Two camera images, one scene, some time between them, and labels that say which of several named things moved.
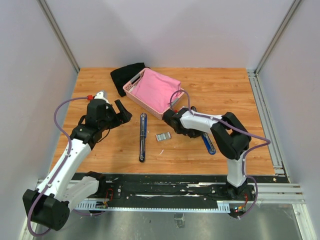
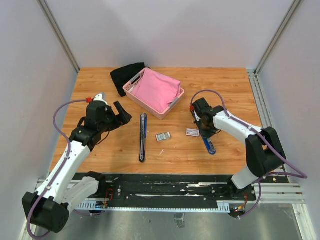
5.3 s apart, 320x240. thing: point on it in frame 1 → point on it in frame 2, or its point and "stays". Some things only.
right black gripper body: [191, 133] → [206, 131]
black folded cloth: [122, 76] stays
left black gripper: [124, 116] stays
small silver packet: [163, 136] stays
